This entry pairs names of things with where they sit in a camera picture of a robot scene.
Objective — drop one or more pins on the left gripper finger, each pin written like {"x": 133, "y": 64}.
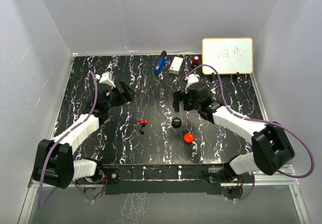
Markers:
{"x": 120, "y": 97}
{"x": 128, "y": 93}

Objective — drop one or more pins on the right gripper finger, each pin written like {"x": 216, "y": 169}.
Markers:
{"x": 177, "y": 98}
{"x": 187, "y": 102}

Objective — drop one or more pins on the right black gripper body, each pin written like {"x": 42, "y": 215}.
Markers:
{"x": 196, "y": 105}

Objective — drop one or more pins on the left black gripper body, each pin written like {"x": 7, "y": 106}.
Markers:
{"x": 112, "y": 101}

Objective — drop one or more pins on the black earbud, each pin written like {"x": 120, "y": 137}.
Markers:
{"x": 141, "y": 128}

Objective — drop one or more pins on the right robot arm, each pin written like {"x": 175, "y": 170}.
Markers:
{"x": 271, "y": 148}

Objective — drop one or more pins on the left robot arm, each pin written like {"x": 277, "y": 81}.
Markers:
{"x": 54, "y": 163}

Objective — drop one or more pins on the red round case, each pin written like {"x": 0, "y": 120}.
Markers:
{"x": 188, "y": 138}

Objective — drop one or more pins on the white rectangular box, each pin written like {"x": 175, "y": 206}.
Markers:
{"x": 176, "y": 65}

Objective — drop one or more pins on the red earbud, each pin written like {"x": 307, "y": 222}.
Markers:
{"x": 143, "y": 121}

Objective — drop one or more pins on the blue stapler tool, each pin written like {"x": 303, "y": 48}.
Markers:
{"x": 161, "y": 62}

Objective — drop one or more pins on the red cap black bottle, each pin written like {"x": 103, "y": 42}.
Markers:
{"x": 195, "y": 61}

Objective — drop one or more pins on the white dry-erase board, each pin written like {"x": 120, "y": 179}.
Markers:
{"x": 227, "y": 55}

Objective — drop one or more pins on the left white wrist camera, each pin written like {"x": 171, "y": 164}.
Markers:
{"x": 106, "y": 78}

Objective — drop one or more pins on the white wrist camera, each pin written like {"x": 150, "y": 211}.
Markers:
{"x": 106, "y": 78}
{"x": 191, "y": 79}

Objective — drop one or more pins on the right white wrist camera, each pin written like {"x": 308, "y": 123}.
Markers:
{"x": 191, "y": 79}

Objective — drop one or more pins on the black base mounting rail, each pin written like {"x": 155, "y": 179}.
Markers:
{"x": 175, "y": 178}

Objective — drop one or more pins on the aluminium frame rail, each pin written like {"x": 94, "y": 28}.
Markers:
{"x": 268, "y": 199}

